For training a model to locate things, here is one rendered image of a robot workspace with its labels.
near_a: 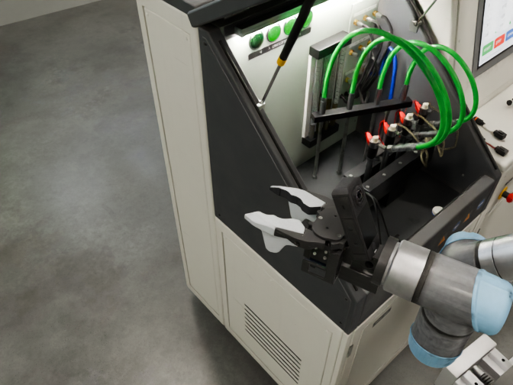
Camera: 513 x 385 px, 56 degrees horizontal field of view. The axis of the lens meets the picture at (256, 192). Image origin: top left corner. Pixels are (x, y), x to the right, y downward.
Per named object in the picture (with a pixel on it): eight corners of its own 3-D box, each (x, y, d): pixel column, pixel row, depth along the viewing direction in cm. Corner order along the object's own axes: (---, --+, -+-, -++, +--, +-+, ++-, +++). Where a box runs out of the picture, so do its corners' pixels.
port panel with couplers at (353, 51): (346, 98, 163) (360, 8, 141) (339, 94, 164) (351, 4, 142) (371, 84, 169) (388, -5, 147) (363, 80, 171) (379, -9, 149)
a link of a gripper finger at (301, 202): (267, 211, 80) (308, 241, 75) (269, 182, 76) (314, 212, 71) (280, 203, 81) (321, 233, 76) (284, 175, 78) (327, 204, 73)
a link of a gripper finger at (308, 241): (272, 243, 67) (335, 254, 66) (272, 234, 67) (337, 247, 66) (277, 221, 71) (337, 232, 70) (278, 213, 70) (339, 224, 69)
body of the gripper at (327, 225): (295, 270, 72) (372, 305, 68) (302, 227, 67) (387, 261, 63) (316, 239, 78) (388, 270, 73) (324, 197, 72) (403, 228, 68)
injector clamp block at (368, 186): (361, 225, 152) (369, 191, 141) (337, 208, 157) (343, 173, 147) (425, 176, 168) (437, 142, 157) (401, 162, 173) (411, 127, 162)
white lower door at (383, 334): (328, 425, 179) (355, 334, 131) (324, 421, 180) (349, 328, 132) (430, 321, 209) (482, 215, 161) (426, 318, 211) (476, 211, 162)
